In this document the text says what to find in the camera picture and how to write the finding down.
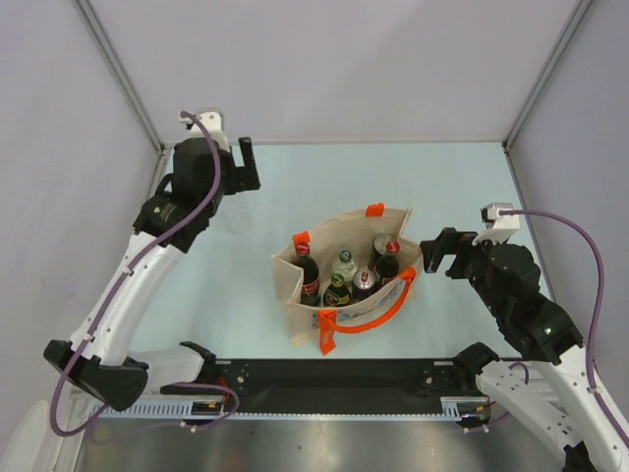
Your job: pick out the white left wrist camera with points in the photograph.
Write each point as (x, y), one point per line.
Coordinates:
(213, 121)

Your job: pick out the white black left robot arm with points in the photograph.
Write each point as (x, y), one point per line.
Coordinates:
(97, 356)

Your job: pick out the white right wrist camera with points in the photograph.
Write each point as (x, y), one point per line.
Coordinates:
(499, 225)

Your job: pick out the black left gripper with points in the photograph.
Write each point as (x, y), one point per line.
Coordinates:
(243, 178)

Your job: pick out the aluminium frame rail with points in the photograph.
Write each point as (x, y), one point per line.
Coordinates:
(298, 403)

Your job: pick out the clear glass bottle green cap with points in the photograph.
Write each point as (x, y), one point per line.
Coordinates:
(346, 266)

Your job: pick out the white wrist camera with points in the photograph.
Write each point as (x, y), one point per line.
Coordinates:
(213, 121)
(499, 225)

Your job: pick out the left aluminium corner post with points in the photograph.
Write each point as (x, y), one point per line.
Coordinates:
(109, 55)

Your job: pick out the right aluminium corner post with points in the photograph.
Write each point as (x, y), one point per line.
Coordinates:
(576, 20)

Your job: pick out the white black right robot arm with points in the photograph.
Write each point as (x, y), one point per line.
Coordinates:
(587, 431)

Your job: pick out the blue white drink can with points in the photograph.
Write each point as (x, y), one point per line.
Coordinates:
(363, 285)

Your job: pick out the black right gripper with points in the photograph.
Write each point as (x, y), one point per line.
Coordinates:
(450, 241)

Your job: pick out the glass cola bottle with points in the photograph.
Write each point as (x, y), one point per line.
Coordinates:
(311, 283)

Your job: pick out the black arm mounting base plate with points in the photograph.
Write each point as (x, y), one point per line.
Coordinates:
(424, 377)

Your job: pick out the beige canvas tote bag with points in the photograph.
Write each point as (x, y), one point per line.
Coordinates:
(353, 231)

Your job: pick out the clear plastic water bottle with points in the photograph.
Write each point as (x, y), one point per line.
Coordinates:
(239, 214)

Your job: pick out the aluminium corner post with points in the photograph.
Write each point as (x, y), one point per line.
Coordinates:
(576, 20)
(109, 55)

